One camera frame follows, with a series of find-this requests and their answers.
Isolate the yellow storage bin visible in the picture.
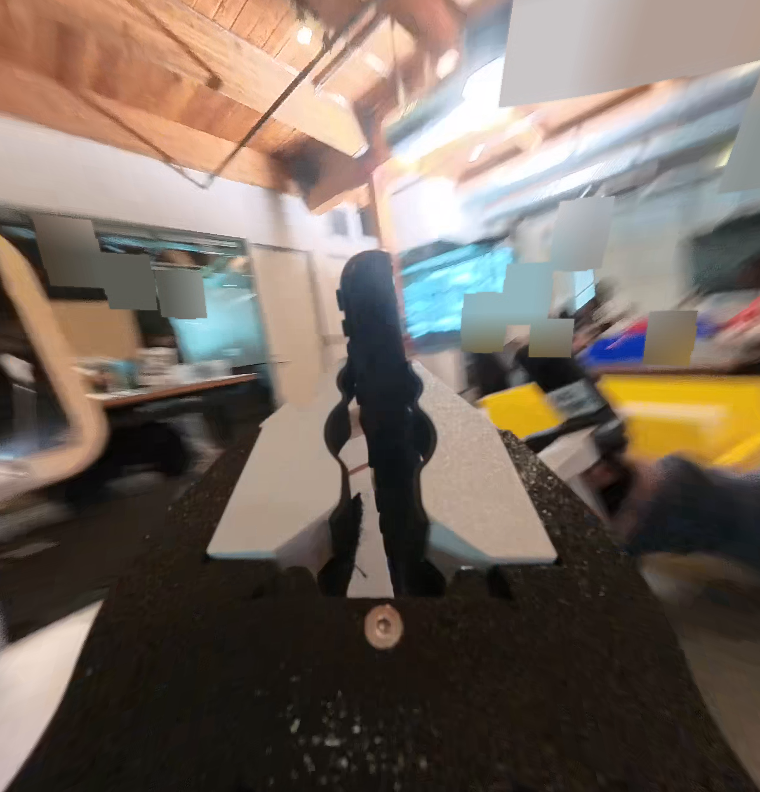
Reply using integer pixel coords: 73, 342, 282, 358
478, 373, 760, 472

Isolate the wood edged table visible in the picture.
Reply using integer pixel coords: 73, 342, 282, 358
86, 370, 261, 412

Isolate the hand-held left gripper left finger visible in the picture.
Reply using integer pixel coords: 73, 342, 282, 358
207, 365, 365, 589

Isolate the black folding knife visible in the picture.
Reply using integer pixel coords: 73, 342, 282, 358
335, 250, 445, 598

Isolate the white door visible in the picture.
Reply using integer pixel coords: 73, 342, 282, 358
249, 243, 324, 406

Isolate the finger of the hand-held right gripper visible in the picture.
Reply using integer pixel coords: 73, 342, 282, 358
536, 427, 605, 493

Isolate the large paned window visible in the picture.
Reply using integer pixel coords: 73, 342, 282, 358
400, 246, 518, 340

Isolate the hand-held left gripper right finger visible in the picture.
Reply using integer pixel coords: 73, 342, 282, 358
411, 361, 558, 589

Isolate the person's right forearm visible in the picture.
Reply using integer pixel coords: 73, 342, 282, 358
624, 455, 760, 561

